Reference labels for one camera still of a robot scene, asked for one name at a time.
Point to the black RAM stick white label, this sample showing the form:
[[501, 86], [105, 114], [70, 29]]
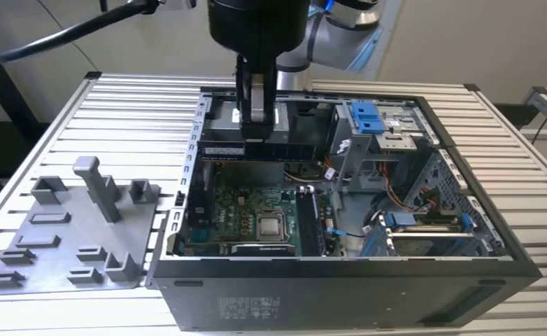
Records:
[[292, 151]]

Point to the hard disk in blue carrier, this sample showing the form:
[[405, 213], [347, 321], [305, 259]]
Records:
[[399, 221]]

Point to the grey plastic parts rack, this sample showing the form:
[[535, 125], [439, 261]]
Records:
[[68, 245]]

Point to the blue disk carrier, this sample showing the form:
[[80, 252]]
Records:
[[367, 115]]

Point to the black case latch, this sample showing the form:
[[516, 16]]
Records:
[[178, 199]]

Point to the grey metal disk bay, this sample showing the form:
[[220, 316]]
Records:
[[399, 141]]

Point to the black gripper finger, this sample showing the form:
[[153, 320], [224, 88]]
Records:
[[271, 105], [241, 87]]

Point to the black box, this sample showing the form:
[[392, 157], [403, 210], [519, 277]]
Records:
[[516, 115]]

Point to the black open PC case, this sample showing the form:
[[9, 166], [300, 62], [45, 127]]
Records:
[[301, 301]]

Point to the black slanted frame bar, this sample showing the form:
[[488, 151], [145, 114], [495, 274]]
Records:
[[9, 87]]

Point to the black rear case fan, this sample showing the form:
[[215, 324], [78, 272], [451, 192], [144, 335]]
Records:
[[200, 185]]

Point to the CPU socket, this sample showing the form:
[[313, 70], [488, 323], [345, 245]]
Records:
[[268, 212]]

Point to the black graphics card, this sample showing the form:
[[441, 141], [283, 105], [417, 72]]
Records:
[[264, 249]]

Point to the grey perforated drive cage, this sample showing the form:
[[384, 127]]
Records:
[[445, 175]]

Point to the small black hanging object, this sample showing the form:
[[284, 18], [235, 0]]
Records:
[[102, 3]]

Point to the black table corner cap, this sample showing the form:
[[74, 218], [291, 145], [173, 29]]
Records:
[[472, 87], [93, 74], [541, 89]]

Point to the green motherboard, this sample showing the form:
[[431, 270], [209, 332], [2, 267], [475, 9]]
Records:
[[236, 210]]

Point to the silver CPU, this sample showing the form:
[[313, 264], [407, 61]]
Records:
[[272, 227]]

